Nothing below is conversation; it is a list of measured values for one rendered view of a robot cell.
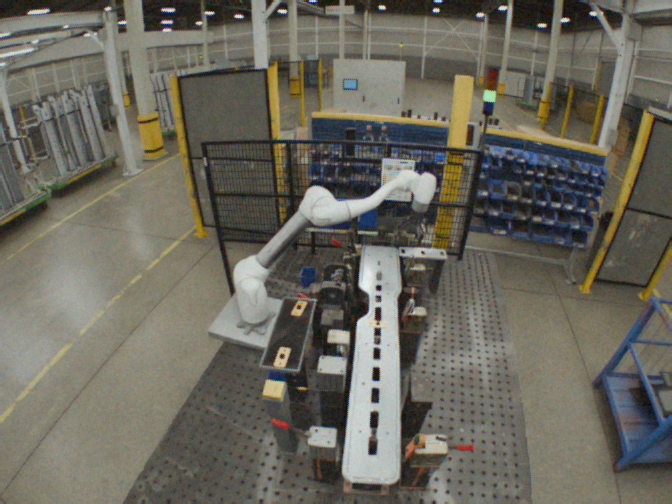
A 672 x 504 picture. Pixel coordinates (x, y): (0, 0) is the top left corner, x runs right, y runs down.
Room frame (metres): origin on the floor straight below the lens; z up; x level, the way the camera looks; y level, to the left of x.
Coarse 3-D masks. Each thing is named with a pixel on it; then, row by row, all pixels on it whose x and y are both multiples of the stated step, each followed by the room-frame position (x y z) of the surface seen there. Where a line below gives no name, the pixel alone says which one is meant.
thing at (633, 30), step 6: (660, 12) 3.39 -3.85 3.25; (636, 18) 3.96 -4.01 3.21; (642, 18) 3.80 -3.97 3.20; (648, 18) 3.70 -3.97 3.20; (654, 18) 3.58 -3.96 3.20; (666, 18) 3.36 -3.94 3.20; (630, 24) 4.02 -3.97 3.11; (636, 24) 4.00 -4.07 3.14; (630, 30) 4.02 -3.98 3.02; (636, 30) 4.00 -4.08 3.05; (624, 36) 4.12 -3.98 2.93; (630, 36) 4.02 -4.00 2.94; (636, 36) 3.99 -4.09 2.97
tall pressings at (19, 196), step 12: (0, 132) 4.61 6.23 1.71; (0, 144) 4.54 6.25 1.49; (0, 156) 4.47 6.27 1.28; (0, 168) 4.52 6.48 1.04; (12, 168) 4.59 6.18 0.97; (0, 180) 4.29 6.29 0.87; (12, 180) 4.52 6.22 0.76; (0, 192) 4.20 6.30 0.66; (12, 192) 4.39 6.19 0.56; (0, 204) 4.24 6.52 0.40; (12, 204) 4.29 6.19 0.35
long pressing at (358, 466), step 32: (384, 256) 1.59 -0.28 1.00; (384, 288) 1.30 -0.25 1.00; (384, 320) 1.07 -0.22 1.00; (384, 352) 0.89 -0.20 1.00; (352, 384) 0.73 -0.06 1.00; (384, 384) 0.73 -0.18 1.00; (352, 416) 0.59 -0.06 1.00; (384, 416) 0.59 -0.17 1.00; (352, 448) 0.47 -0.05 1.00; (384, 448) 0.46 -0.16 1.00; (352, 480) 0.35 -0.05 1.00; (384, 480) 0.35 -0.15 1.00
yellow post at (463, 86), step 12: (456, 84) 2.07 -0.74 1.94; (468, 84) 2.03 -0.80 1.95; (456, 96) 2.05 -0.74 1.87; (468, 96) 2.03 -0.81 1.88; (456, 108) 2.04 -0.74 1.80; (468, 108) 2.03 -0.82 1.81; (456, 120) 2.04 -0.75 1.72; (456, 132) 2.04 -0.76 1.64; (456, 144) 2.04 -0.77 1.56; (444, 168) 2.12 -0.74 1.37; (456, 168) 2.03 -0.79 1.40; (444, 180) 2.07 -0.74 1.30; (444, 192) 2.04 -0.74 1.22; (456, 192) 2.03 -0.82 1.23; (444, 216) 2.04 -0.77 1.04; (444, 240) 2.03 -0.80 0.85
